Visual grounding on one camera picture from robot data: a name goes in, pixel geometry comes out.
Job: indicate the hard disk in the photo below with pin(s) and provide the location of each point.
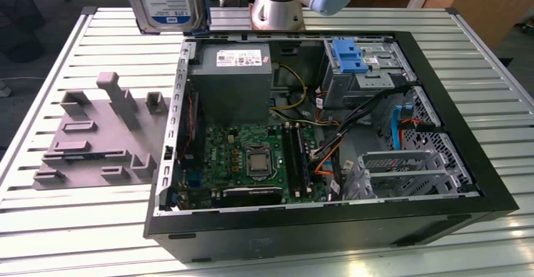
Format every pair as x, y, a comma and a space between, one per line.
167, 5

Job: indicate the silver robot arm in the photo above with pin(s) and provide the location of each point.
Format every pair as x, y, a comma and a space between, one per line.
271, 11

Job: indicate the silver disk bay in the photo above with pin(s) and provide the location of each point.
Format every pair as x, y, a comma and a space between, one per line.
404, 173

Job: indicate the CPU socket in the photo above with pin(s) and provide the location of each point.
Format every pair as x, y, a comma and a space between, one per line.
258, 150

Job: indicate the silver CPU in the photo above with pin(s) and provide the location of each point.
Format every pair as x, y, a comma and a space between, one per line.
258, 162

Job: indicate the black RAM stick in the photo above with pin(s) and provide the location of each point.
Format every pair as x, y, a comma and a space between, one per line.
302, 156

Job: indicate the grey power supply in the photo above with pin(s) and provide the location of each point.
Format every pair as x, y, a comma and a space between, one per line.
230, 92

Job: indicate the green motherboard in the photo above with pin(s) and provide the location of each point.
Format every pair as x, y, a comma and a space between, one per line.
220, 164

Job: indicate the black graphics card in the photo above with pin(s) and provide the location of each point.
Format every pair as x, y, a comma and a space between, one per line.
250, 195

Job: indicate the silver drive cage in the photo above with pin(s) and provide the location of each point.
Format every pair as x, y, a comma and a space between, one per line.
375, 80

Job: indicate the blue drive latch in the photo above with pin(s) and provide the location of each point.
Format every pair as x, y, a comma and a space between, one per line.
348, 55

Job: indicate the black PC case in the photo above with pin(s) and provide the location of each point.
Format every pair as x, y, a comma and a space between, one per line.
291, 236

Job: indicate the grey parts rack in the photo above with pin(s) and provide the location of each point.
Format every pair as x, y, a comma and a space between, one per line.
104, 139

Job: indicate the wooden cabinet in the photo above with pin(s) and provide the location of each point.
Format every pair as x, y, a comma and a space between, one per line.
491, 2

